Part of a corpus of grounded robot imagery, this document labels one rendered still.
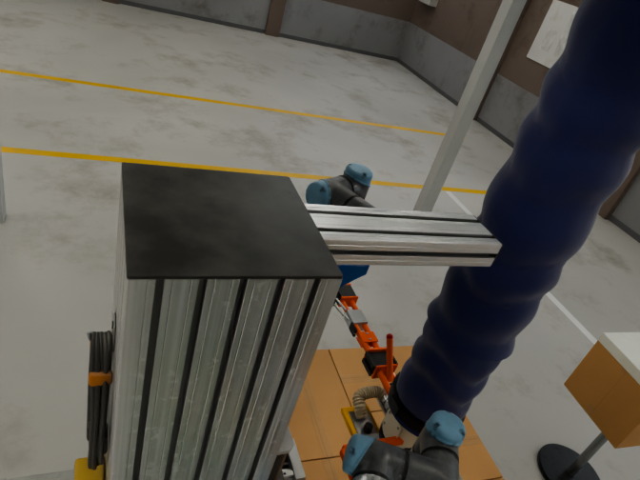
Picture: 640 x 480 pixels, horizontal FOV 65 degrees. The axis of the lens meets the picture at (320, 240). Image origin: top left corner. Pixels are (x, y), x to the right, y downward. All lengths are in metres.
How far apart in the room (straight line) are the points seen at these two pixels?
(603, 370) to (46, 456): 2.75
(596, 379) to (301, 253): 2.55
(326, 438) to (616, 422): 1.47
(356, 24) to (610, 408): 10.42
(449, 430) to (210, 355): 0.58
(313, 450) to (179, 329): 1.73
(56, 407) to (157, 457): 2.22
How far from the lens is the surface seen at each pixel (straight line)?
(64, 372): 3.14
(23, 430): 2.94
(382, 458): 1.00
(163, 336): 0.61
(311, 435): 2.33
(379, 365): 1.76
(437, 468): 1.04
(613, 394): 3.00
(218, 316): 0.60
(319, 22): 11.93
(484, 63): 4.40
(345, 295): 1.97
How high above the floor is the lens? 2.38
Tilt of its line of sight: 32 degrees down
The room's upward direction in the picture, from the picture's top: 18 degrees clockwise
